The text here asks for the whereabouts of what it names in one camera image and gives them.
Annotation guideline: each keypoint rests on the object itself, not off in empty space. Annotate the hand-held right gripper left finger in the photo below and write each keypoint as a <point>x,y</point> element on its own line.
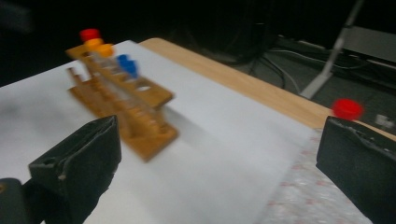
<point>77,161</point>

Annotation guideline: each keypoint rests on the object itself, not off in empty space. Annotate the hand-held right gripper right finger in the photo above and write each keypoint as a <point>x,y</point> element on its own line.
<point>358,165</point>

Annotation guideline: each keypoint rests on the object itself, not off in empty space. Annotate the red cap test tube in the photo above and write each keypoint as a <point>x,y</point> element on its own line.
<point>89,34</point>
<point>347,109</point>

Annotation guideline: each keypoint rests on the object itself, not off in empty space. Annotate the clear plastic test tube rack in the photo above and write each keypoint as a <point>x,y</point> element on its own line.
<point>305,193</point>

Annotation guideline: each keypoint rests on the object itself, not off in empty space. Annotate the wooden test tube rack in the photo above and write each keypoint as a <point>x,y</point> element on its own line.
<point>146,140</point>

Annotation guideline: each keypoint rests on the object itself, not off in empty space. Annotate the blue cap test tube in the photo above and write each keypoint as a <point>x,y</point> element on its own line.
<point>123,59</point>
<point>130,67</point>

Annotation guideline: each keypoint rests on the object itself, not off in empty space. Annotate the orange cap test tube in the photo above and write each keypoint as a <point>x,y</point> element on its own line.
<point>105,49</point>
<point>93,43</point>

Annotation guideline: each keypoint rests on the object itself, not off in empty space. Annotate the white plug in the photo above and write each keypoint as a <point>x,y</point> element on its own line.
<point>384,121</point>

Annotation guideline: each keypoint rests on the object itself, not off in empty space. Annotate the white table mat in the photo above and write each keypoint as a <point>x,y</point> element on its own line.
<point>218,140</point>

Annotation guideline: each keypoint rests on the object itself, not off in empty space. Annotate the white metal desk frame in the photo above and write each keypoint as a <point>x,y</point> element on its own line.
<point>327,74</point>

